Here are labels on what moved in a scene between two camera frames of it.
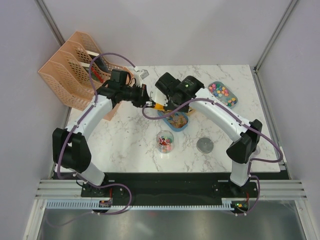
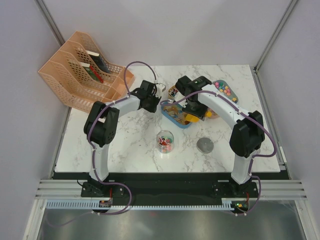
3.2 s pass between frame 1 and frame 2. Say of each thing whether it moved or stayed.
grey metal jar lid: stayed
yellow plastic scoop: moved
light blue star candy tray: stayed
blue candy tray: moved
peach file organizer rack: stayed
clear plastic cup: stayed
